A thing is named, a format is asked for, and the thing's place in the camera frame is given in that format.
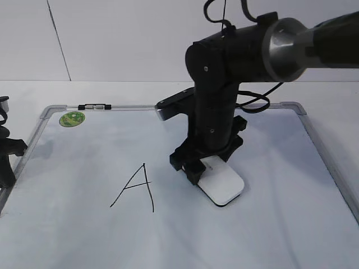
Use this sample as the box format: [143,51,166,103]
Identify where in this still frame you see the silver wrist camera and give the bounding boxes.
[0,96,9,113]
[155,87,195,121]

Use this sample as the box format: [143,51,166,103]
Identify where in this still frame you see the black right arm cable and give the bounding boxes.
[203,0,284,113]

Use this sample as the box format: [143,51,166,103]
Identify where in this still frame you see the white framed whiteboard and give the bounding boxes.
[1,102,358,268]

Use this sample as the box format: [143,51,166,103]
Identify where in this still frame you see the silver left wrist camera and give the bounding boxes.
[0,96,9,113]

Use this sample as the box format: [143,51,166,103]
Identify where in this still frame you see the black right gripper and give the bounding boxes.
[169,115,247,185]

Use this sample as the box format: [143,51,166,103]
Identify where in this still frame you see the black silver hanging clip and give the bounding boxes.
[77,104,112,110]

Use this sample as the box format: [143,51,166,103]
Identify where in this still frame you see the round green magnet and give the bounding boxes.
[59,112,85,128]

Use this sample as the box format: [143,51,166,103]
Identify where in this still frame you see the white rectangular board eraser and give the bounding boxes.
[197,156,245,207]

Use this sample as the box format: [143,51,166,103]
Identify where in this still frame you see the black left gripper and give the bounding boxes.
[1,126,28,188]

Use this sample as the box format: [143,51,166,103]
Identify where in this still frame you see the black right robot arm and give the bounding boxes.
[158,12,358,184]

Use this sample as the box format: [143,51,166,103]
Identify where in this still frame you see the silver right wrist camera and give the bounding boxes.
[155,87,195,121]

